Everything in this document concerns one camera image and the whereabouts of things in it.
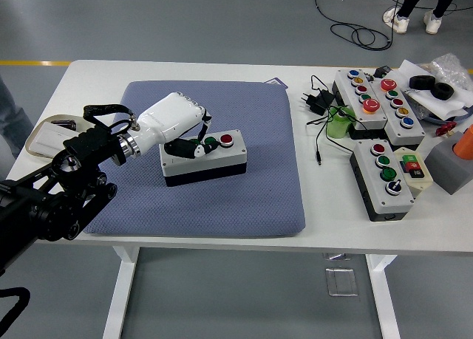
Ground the grey five-button control box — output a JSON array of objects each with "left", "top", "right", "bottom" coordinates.
[
  {"left": 369, "top": 78, "right": 426, "bottom": 148},
  {"left": 331, "top": 68, "right": 389, "bottom": 140}
]

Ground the white table leg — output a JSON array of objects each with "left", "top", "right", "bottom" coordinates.
[
  {"left": 101, "top": 245, "right": 140, "bottom": 339},
  {"left": 365, "top": 253, "right": 402, "bottom": 339}
]

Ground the orange cylinder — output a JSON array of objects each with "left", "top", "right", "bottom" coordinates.
[{"left": 453, "top": 123, "right": 473, "bottom": 162}]

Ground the clear bubble wrap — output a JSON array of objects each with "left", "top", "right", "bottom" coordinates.
[{"left": 428, "top": 53, "right": 473, "bottom": 96}]

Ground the beige shallow tray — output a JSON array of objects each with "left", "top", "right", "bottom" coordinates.
[{"left": 26, "top": 113, "right": 89, "bottom": 159}]

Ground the metal floor hatch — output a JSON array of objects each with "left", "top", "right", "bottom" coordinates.
[{"left": 324, "top": 267, "right": 359, "bottom": 298}]

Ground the red valve knob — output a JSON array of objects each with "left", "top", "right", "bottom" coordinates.
[{"left": 435, "top": 121, "right": 457, "bottom": 137}]

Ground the yellow floor tape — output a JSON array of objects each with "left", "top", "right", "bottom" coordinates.
[{"left": 0, "top": 60, "right": 71, "bottom": 67}]

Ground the black power adapter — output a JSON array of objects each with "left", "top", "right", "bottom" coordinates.
[{"left": 298, "top": 89, "right": 333, "bottom": 115}]

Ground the black floor cable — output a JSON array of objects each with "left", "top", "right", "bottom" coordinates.
[{"left": 313, "top": 0, "right": 407, "bottom": 52}]

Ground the grey block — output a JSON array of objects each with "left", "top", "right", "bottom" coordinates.
[{"left": 423, "top": 130, "right": 473, "bottom": 196}]

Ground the black adapter cord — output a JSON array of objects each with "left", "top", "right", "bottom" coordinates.
[{"left": 304, "top": 75, "right": 358, "bottom": 166}]

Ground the purple-edged card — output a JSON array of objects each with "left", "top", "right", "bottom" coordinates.
[{"left": 264, "top": 76, "right": 289, "bottom": 91}]

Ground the blue-grey textured mat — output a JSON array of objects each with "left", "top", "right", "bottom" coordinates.
[{"left": 84, "top": 81, "right": 307, "bottom": 239}]

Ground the blue hoop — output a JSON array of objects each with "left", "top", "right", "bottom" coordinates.
[{"left": 423, "top": 108, "right": 473, "bottom": 126}]

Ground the white wall switch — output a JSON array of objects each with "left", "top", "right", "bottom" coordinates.
[{"left": 35, "top": 123, "right": 81, "bottom": 159}]

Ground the cream three-button switch box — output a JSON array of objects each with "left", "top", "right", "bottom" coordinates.
[{"left": 392, "top": 146, "right": 433, "bottom": 199}]

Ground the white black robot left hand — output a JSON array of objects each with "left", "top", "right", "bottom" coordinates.
[{"left": 133, "top": 91, "right": 214, "bottom": 160}]

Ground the grey four-button control box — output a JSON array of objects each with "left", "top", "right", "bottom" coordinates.
[
  {"left": 158, "top": 129, "right": 248, "bottom": 188},
  {"left": 349, "top": 139, "right": 415, "bottom": 222}
]

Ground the white paper sheet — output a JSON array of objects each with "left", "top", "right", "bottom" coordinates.
[{"left": 391, "top": 59, "right": 473, "bottom": 120}]

